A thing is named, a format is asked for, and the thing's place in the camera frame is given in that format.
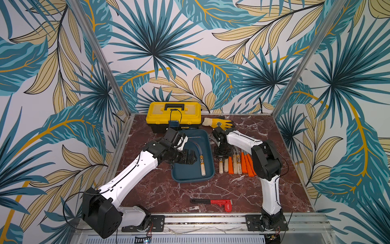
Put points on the aluminium front rail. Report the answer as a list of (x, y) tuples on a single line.
[(239, 223)]

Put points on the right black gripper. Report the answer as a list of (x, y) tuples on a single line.
[(223, 151)]

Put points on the yellow work glove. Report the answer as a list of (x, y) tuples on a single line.
[(216, 122)]

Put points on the teal plastic tray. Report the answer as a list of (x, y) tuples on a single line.
[(182, 173)]

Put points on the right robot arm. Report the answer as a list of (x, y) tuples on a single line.
[(267, 166)]

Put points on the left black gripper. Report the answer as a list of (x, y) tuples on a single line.
[(185, 159)]

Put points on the red black pipe wrench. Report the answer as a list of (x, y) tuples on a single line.
[(226, 204)]

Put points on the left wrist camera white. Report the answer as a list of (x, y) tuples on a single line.
[(182, 141)]

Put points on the yellow black toolbox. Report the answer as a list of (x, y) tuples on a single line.
[(176, 115)]

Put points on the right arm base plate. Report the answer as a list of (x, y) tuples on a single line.
[(266, 223)]

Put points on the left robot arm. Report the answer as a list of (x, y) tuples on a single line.
[(101, 208)]

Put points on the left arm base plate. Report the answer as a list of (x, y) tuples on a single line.
[(154, 223)]

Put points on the wooden sickle blue sheath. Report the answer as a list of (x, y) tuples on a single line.
[(202, 164)]

